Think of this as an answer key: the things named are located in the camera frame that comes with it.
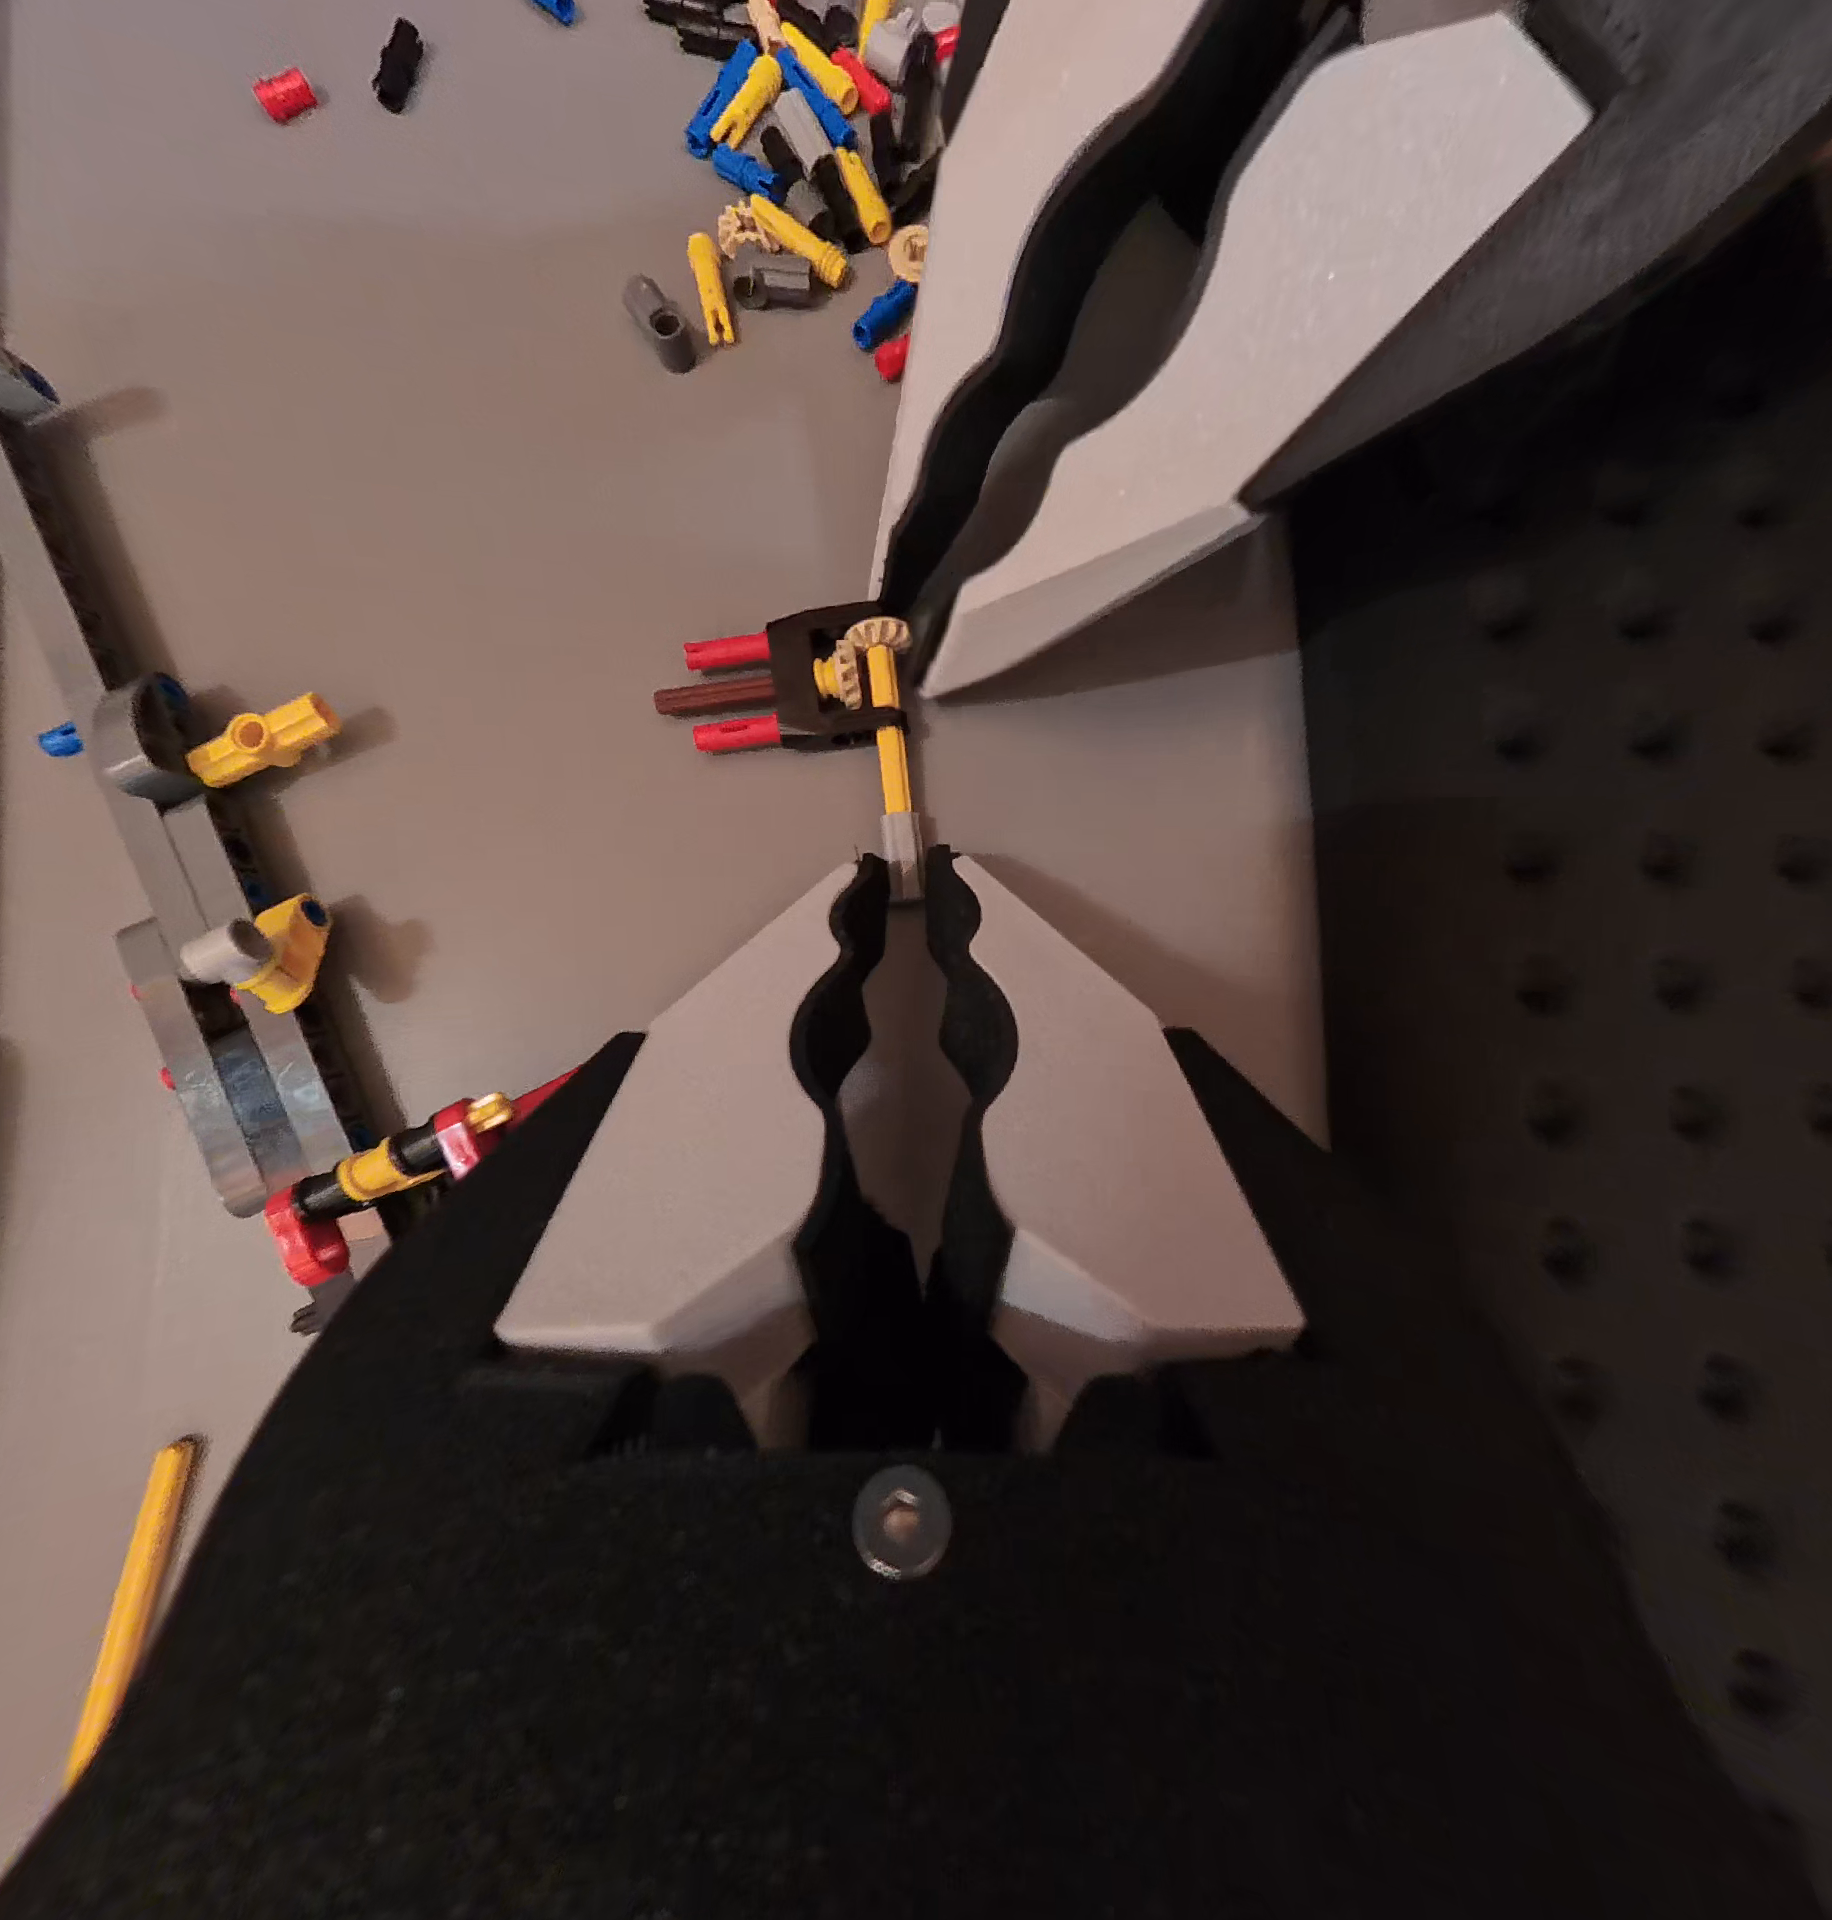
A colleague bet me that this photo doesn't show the long grey lego beam assembly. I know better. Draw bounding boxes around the long grey lego beam assembly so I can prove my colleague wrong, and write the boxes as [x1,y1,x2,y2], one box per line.
[0,324,579,1338]

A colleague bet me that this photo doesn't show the black lego fork red pins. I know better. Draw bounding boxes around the black lego fork red pins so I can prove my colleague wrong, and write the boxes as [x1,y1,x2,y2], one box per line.
[683,605,919,756]

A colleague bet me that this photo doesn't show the short yellow lego axle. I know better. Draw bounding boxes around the short yellow lego axle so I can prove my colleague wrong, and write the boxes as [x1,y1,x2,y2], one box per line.
[863,646,919,825]

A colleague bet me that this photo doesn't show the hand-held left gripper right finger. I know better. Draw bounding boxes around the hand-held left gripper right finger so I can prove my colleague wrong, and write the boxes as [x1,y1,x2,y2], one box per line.
[922,848,1306,1451]

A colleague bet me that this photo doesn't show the long yellow lego axle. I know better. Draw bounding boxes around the long yellow lego axle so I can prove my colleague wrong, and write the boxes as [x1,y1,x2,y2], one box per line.
[63,1434,201,1796]

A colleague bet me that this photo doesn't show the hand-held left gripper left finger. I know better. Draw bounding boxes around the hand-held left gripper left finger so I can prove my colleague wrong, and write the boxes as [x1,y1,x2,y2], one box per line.
[491,860,925,1451]

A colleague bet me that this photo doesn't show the pile of small lego pins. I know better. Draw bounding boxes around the pile of small lego pins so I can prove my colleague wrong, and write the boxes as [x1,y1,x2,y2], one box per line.
[624,0,967,384]

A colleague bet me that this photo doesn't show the black foam pad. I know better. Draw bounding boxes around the black foam pad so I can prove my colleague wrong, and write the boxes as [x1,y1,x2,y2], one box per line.
[1283,181,1832,1920]

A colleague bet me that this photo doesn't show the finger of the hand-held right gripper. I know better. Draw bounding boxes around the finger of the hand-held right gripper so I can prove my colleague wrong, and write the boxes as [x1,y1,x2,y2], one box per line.
[915,8,1596,703]
[872,0,1359,634]

